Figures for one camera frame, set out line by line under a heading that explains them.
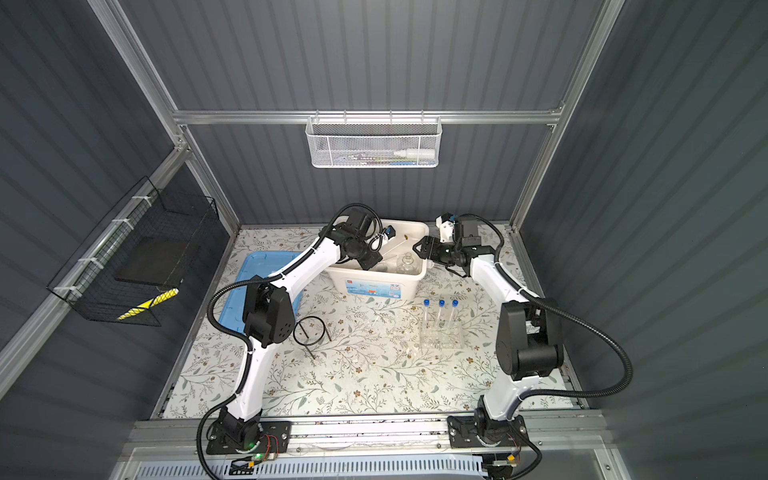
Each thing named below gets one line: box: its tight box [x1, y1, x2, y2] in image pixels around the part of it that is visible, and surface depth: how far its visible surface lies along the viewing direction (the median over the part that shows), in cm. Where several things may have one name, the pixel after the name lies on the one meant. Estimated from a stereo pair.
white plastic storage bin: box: [326, 220, 429, 301], surface depth 95 cm
